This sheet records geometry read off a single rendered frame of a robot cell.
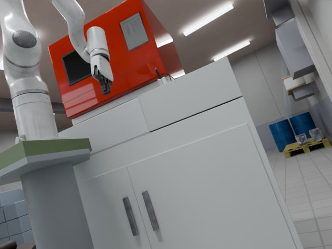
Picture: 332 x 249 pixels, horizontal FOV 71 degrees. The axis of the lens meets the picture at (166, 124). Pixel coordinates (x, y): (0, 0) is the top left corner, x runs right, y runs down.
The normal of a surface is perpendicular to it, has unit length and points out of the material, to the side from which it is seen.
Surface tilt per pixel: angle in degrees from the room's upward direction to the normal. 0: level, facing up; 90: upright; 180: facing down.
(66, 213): 90
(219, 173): 90
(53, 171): 90
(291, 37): 90
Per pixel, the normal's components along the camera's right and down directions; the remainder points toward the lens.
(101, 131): -0.33, -0.04
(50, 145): 0.83, -0.35
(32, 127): 0.18, -0.24
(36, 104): 0.60, -0.32
